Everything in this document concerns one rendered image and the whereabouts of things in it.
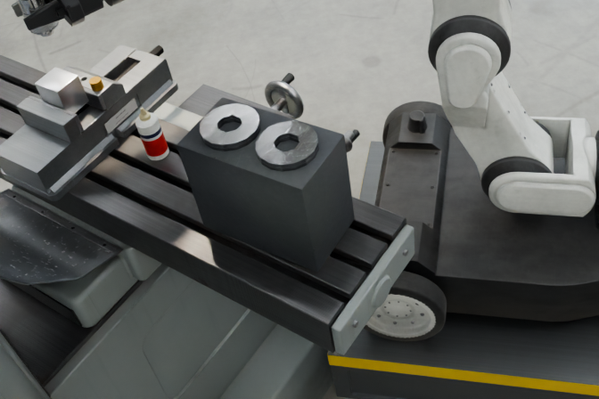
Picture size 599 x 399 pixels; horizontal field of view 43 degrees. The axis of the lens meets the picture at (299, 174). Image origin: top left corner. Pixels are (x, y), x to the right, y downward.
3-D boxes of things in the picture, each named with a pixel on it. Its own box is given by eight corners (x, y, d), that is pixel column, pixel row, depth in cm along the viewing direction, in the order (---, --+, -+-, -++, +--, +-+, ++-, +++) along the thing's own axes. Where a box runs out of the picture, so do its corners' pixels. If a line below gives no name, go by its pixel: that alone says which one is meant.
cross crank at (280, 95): (278, 101, 201) (272, 65, 193) (315, 114, 195) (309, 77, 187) (242, 138, 193) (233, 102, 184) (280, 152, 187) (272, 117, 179)
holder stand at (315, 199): (243, 178, 131) (220, 88, 117) (356, 218, 121) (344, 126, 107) (203, 226, 124) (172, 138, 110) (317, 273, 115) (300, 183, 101)
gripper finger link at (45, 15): (20, 15, 117) (57, -2, 119) (28, 32, 120) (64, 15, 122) (24, 19, 116) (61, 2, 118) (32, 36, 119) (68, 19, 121)
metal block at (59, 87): (67, 92, 141) (54, 66, 137) (89, 101, 138) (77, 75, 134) (46, 109, 138) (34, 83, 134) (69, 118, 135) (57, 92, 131)
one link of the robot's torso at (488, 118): (558, 149, 167) (503, -34, 138) (561, 216, 154) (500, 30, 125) (488, 160, 174) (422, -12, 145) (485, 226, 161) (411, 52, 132)
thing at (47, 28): (61, 16, 125) (48, -14, 121) (56, 32, 122) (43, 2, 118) (33, 20, 125) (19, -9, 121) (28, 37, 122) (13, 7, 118)
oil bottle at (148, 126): (158, 142, 141) (141, 98, 133) (174, 150, 139) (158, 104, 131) (143, 157, 138) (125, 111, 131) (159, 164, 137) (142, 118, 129)
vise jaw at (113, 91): (80, 76, 147) (73, 60, 144) (127, 93, 141) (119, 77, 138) (58, 94, 143) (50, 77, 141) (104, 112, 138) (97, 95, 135)
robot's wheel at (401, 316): (447, 327, 166) (447, 272, 152) (445, 346, 163) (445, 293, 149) (356, 318, 171) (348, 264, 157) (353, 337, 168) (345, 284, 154)
